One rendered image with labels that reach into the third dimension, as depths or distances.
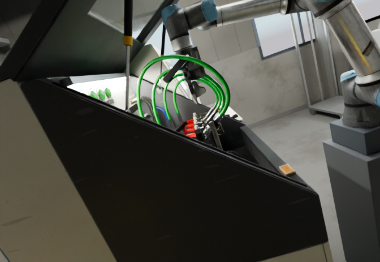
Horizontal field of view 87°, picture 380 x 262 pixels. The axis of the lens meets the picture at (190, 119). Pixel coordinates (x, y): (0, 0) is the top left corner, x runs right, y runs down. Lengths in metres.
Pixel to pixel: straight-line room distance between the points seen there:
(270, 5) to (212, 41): 2.60
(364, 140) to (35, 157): 1.11
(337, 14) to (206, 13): 0.41
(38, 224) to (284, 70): 3.69
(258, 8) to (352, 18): 0.30
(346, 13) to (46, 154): 0.93
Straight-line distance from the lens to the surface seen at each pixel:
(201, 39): 3.45
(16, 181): 0.68
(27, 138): 0.61
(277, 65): 3.81
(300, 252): 0.75
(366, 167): 1.07
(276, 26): 3.83
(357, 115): 1.08
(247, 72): 3.59
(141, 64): 1.18
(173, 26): 0.78
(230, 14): 0.90
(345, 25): 0.85
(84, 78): 0.67
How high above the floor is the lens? 1.36
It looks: 14 degrees down
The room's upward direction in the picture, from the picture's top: 20 degrees counter-clockwise
